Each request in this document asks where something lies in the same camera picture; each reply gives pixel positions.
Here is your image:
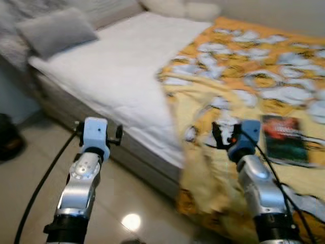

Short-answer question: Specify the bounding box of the dark green red book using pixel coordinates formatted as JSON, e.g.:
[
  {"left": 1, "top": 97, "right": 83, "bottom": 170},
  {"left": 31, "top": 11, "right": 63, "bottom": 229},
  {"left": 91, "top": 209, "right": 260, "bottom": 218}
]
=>
[{"left": 261, "top": 114, "right": 311, "bottom": 167}]

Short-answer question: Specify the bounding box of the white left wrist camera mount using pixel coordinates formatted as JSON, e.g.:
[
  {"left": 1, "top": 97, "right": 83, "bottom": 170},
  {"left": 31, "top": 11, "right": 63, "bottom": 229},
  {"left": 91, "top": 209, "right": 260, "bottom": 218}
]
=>
[{"left": 81, "top": 117, "right": 110, "bottom": 162}]

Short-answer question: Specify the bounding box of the white quilted mattress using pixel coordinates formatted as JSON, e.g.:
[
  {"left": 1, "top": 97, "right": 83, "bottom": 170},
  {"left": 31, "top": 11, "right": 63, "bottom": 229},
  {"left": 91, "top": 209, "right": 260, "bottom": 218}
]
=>
[{"left": 28, "top": 11, "right": 214, "bottom": 168}]

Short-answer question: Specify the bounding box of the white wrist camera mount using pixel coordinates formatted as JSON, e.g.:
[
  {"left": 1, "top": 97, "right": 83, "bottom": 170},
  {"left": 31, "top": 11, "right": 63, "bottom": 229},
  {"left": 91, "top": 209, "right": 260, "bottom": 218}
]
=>
[
  {"left": 227, "top": 119, "right": 262, "bottom": 163},
  {"left": 81, "top": 117, "right": 110, "bottom": 162}
]

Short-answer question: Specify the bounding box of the grey printed headboard cushion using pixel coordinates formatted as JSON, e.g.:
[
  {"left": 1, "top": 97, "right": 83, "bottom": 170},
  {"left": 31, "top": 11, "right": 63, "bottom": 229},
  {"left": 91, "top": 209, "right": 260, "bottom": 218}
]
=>
[{"left": 0, "top": 0, "right": 145, "bottom": 69}]

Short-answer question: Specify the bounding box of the black bag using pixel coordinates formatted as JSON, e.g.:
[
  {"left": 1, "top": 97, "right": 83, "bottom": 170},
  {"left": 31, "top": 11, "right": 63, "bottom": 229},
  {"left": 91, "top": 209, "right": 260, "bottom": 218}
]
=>
[{"left": 0, "top": 113, "right": 24, "bottom": 162}]

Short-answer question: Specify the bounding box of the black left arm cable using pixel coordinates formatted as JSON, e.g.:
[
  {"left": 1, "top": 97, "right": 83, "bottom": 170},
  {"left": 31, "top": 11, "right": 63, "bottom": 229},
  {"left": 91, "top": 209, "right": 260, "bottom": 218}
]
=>
[{"left": 14, "top": 131, "right": 84, "bottom": 244}]

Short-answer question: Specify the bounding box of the grey bed base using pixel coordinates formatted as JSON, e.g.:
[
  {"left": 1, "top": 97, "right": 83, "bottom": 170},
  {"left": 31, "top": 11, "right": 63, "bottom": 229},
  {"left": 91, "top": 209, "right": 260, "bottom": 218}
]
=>
[{"left": 30, "top": 58, "right": 186, "bottom": 201}]

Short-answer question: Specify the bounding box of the grey pillow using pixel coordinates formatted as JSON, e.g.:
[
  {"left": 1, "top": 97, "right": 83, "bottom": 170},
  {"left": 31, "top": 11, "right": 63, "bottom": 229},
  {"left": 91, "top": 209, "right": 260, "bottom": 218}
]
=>
[{"left": 15, "top": 8, "right": 100, "bottom": 60}]

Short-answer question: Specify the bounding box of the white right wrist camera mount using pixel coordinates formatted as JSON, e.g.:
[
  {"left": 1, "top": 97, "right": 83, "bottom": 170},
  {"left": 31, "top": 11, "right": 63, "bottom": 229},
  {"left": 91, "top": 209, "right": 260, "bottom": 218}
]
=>
[{"left": 227, "top": 119, "right": 262, "bottom": 163}]

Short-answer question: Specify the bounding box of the small cream pillow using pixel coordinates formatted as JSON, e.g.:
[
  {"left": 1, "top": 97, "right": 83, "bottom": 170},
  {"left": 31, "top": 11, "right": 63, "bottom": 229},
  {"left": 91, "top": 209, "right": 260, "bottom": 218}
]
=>
[{"left": 184, "top": 3, "right": 221, "bottom": 22}]

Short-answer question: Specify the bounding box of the long cream bolster pillow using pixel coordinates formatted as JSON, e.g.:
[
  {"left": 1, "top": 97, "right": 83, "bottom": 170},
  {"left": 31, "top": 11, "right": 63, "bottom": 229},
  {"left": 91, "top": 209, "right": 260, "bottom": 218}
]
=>
[{"left": 140, "top": 0, "right": 187, "bottom": 18}]

